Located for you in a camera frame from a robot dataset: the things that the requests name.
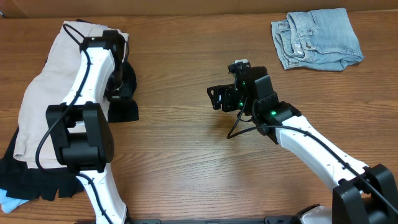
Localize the folded light blue jeans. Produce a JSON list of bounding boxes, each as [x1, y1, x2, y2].
[[271, 8, 364, 72]]

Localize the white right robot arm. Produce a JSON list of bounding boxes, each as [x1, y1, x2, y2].
[[207, 62, 397, 224]]

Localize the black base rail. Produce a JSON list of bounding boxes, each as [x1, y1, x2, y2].
[[74, 215, 301, 224]]

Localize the black garment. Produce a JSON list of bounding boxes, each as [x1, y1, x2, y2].
[[1, 23, 138, 201]]

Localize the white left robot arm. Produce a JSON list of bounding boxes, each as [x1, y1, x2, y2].
[[45, 30, 127, 223]]

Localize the light blue cloth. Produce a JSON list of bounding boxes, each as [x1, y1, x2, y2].
[[0, 189, 28, 213]]

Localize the beige khaki shorts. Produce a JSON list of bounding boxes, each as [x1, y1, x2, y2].
[[13, 21, 114, 169]]

